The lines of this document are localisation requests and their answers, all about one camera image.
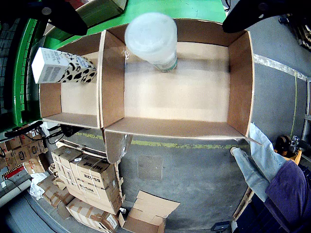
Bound plain brown carton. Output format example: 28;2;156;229
51;145;84;189

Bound white box with black pattern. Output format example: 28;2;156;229
31;47;98;84

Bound taped brown carton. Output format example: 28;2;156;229
65;198;119;233

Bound stacked printed cartons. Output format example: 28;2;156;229
0;126;49;175

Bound orange pallet jack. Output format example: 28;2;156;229
275;134;311;161

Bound translucent bottle with teal label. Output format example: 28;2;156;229
124;12;178;73

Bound divided cardboard box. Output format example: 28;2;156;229
38;18;255;164

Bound brown carton with printed letters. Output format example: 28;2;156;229
69;155;124;215

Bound green metal shelf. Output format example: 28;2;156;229
9;18;48;127

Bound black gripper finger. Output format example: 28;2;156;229
222;0;311;33
0;0;88;36

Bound light blue jeans leg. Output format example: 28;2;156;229
248;122;288;183

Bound crumpled white plastic wrap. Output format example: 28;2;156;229
29;171;47;201

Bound purple jacket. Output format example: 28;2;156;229
264;159;311;228

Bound brown cardboard with flaps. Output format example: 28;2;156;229
118;190;181;233

